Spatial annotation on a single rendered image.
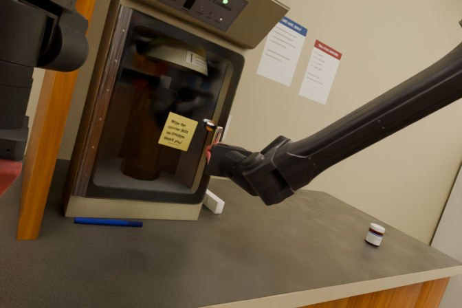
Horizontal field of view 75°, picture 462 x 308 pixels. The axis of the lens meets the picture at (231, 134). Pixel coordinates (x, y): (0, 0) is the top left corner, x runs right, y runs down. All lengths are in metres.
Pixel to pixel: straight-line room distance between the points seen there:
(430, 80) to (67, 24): 0.42
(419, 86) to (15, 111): 0.44
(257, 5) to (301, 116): 0.96
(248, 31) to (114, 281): 0.57
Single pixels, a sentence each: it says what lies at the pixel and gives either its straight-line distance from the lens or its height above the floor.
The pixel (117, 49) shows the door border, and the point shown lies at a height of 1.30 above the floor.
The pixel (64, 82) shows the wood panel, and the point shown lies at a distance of 0.57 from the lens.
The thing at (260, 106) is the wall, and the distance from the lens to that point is 1.39.
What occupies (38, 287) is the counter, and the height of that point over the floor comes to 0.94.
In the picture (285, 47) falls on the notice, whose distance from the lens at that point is 1.45.
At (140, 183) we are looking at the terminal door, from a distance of 0.73.
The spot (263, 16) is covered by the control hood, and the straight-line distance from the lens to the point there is 0.72.
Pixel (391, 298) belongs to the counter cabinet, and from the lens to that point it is 1.19.
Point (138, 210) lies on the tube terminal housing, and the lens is 0.77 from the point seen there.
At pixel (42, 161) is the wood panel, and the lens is 0.60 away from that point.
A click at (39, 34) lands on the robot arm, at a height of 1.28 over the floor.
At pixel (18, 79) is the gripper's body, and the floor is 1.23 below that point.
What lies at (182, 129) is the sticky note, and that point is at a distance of 0.72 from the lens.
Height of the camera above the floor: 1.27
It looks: 6 degrees down
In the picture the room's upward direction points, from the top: 17 degrees clockwise
